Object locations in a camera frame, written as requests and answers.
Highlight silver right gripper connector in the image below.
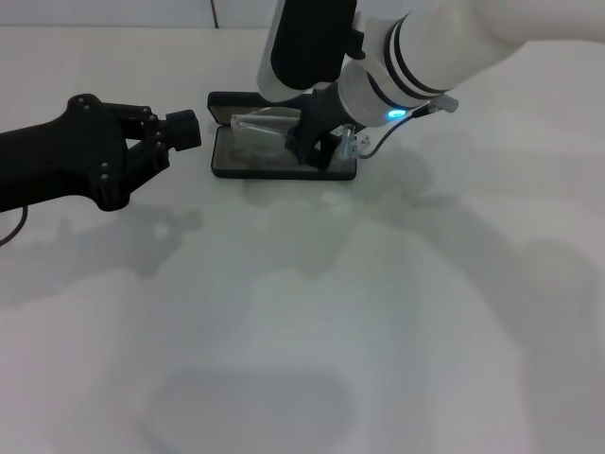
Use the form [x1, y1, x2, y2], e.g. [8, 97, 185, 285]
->
[337, 123, 371, 160]

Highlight black glasses case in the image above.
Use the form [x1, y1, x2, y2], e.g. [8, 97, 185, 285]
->
[207, 92, 358, 181]

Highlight clear white glasses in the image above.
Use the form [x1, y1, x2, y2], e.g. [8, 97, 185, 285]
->
[230, 107, 303, 160]

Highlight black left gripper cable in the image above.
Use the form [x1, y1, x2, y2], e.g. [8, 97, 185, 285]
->
[0, 207, 29, 247]

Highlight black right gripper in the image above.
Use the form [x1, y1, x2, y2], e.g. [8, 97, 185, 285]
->
[282, 84, 352, 172]

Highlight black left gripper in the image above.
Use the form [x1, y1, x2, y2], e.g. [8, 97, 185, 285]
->
[0, 94, 203, 213]

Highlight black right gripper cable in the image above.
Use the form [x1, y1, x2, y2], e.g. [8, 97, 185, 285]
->
[358, 106, 436, 160]

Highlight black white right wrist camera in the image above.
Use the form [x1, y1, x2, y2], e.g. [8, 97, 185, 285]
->
[257, 0, 366, 106]

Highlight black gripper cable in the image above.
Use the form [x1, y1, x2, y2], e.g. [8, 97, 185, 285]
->
[358, 106, 436, 160]
[0, 207, 29, 247]

